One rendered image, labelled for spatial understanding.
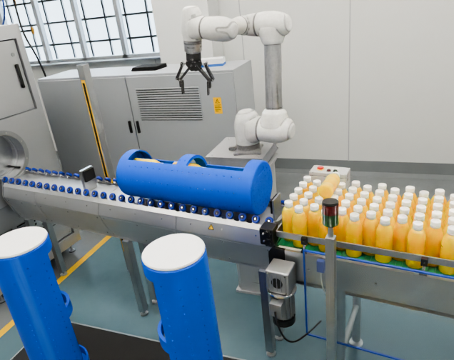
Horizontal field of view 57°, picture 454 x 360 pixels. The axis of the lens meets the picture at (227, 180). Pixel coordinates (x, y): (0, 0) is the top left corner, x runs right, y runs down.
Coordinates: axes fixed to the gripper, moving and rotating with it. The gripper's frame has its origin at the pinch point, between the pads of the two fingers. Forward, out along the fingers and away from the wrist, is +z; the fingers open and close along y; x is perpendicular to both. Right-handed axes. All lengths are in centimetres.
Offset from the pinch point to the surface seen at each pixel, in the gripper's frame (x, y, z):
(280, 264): -54, 50, 63
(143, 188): -13, -31, 53
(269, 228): -45, 44, 50
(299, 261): -50, 59, 64
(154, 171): -11.5, -23.2, 42.1
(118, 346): -49, -45, 145
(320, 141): 246, 79, 133
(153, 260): -76, -2, 49
